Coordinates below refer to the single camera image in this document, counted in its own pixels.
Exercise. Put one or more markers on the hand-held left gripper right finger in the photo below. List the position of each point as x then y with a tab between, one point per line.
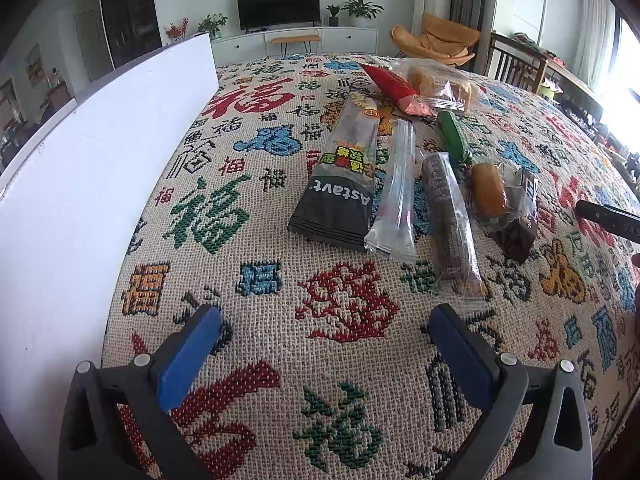
460	355

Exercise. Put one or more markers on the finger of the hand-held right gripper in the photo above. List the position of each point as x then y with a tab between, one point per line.
610	220

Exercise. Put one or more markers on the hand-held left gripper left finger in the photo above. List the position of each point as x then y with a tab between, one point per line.
190	355

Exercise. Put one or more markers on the bread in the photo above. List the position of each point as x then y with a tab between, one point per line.
490	190

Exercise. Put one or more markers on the dark brown snack bar packet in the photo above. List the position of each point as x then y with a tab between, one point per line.
447	210

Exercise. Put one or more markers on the clear long snack packet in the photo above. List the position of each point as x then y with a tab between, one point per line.
397	200

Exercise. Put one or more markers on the green snack packet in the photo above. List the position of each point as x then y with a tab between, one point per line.
452	135

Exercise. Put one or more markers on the large black snack packet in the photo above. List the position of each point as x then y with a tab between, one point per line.
345	170

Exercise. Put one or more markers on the wooden dining table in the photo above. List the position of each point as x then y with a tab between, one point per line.
575	85

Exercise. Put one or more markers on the printed woven tablecloth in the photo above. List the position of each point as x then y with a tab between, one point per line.
320	285

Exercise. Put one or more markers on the dark wooden chair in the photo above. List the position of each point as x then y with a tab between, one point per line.
515	62

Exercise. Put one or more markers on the white window curtain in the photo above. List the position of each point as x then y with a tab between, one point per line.
595	35

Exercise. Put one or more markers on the white board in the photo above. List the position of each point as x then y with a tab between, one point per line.
100	160

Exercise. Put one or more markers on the clear bag of pastries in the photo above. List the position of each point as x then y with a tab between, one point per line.
430	80

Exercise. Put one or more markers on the orange lounge chair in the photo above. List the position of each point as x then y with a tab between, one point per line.
440	40

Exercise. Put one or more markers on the red snack packet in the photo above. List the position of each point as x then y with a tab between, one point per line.
392	85

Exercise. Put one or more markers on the white television cabinet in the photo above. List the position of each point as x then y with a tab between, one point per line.
350	40

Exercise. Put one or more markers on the red flower arrangement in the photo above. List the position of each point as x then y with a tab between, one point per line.
176	30

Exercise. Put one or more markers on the large leafy potted plant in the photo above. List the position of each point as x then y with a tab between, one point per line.
361	9

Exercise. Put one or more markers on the white door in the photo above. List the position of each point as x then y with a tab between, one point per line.
87	45

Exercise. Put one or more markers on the wooden stool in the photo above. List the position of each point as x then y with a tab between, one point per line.
295	39

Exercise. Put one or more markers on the small green potted plant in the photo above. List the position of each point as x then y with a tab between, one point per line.
332	12

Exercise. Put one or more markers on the dark glass cabinet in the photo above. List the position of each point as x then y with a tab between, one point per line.
130	10

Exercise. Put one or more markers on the black television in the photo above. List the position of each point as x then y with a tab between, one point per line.
278	6

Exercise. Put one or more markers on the framed wall picture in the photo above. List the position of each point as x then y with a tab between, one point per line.
35	65

